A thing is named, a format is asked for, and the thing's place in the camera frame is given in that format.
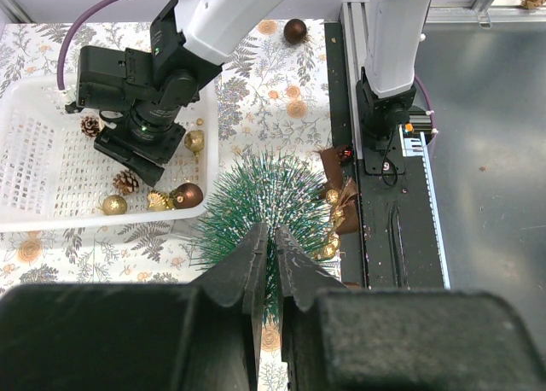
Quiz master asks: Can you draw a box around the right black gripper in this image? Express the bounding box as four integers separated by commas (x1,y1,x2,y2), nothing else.
76,45,200,186

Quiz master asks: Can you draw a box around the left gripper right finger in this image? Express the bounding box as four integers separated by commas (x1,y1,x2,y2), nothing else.
276,227,545,390

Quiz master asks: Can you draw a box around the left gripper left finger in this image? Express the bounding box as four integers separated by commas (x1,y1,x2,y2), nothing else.
1,224,268,390

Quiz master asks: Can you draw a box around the small pine cone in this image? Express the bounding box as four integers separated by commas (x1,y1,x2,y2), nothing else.
113,170,140,196

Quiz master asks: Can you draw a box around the white plastic basket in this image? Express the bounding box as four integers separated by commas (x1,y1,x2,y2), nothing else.
1,75,206,232

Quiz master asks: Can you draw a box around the small green christmas tree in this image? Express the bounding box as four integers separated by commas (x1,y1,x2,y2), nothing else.
191,153,331,324

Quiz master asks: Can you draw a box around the brown shiny bauble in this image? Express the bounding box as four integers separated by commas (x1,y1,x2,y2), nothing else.
283,19,307,45

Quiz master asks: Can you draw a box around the small gold bauble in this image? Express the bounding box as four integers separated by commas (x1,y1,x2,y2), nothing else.
101,195,128,216
184,130,205,157

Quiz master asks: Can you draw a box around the gold ridged ornament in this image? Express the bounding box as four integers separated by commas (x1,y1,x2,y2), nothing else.
147,190,175,212

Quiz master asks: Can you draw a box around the floral patterned table mat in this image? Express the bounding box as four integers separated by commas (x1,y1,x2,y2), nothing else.
0,18,342,391

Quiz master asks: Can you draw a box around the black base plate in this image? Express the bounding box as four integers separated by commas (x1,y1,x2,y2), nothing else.
323,21,449,292

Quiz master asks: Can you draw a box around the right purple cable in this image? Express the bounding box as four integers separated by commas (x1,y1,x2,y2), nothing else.
56,0,214,94

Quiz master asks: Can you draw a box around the white slotted cable duct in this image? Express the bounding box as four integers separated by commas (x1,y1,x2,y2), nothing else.
403,132,451,289

